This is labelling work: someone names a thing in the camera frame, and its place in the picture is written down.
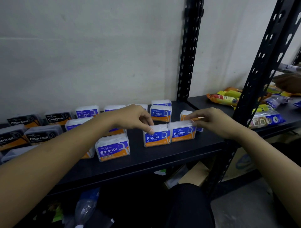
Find person's left hand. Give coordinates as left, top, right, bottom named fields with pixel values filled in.
left=103, top=104, right=155, bottom=135

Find person's right hand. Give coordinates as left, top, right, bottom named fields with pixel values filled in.
left=184, top=107, right=247, bottom=141

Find blue label dental floss box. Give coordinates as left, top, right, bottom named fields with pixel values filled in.
left=101, top=128, right=127, bottom=137
left=95, top=133, right=131, bottom=162
left=150, top=104, right=172, bottom=123
left=81, top=146, right=96, bottom=159
left=151, top=99, right=172, bottom=107
left=143, top=124, right=171, bottom=148
left=180, top=110, right=204, bottom=132
left=75, top=105, right=100, bottom=119
left=65, top=117, right=94, bottom=132
left=104, top=105, right=127, bottom=112
left=169, top=120, right=197, bottom=143
left=127, top=103, right=148, bottom=111

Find person's left forearm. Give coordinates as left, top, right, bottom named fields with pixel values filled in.
left=0, top=112, right=113, bottom=228

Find person's right forearm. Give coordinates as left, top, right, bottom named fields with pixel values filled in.
left=235, top=130, right=301, bottom=219

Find pile of colourful snack packets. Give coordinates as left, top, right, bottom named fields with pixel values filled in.
left=206, top=86, right=293, bottom=113

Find clear plastic packet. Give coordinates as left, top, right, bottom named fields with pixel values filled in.
left=249, top=110, right=286, bottom=129

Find blue plastic packet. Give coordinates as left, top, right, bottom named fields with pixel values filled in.
left=264, top=93, right=291, bottom=108

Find grey snack packet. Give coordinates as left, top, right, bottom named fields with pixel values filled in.
left=277, top=63, right=301, bottom=75

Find clear plastic bottle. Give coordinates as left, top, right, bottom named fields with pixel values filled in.
left=75, top=188, right=100, bottom=228

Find green plastic packet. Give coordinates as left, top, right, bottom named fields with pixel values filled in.
left=51, top=204, right=64, bottom=222

